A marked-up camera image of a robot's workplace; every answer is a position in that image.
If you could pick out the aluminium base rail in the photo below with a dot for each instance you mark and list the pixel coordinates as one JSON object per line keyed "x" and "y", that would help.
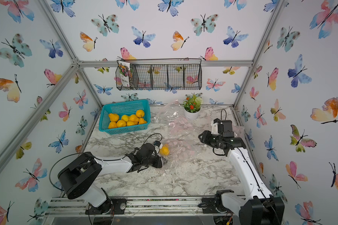
{"x": 145, "y": 206}

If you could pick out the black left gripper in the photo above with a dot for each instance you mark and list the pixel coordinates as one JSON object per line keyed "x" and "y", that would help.
{"x": 159, "y": 162}

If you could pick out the black wire wall basket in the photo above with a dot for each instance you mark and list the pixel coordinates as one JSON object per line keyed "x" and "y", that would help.
{"x": 163, "y": 75}

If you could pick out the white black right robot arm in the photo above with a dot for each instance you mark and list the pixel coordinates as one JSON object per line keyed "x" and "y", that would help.
{"x": 258, "y": 206}

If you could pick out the seed packet in basket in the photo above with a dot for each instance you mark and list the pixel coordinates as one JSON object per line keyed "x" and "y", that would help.
{"x": 125, "y": 73}

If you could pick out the clear zip-top bag with pears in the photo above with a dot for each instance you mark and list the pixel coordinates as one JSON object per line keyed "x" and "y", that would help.
{"x": 239, "y": 131}

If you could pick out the teal plastic basket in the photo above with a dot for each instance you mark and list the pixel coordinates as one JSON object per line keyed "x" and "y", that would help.
{"x": 124, "y": 108}

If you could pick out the orange pear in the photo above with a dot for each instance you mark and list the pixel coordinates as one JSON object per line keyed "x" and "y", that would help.
{"x": 114, "y": 117}

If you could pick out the white pot artificial plant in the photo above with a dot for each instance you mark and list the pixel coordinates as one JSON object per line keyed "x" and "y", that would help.
{"x": 192, "y": 105}

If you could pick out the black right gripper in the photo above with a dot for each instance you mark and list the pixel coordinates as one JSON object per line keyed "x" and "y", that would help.
{"x": 205, "y": 138}

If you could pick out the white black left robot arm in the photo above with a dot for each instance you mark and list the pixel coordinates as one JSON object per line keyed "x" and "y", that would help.
{"x": 77, "y": 179}

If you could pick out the yellow-green pear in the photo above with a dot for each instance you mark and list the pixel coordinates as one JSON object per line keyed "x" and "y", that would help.
{"x": 125, "y": 118}

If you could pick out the yellow pear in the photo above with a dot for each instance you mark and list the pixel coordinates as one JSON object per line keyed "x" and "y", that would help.
{"x": 142, "y": 121}
{"x": 112, "y": 125}
{"x": 134, "y": 118}
{"x": 164, "y": 150}
{"x": 121, "y": 123}

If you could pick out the clear bag of lemons front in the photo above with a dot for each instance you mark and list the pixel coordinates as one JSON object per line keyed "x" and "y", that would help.
{"x": 183, "y": 148}

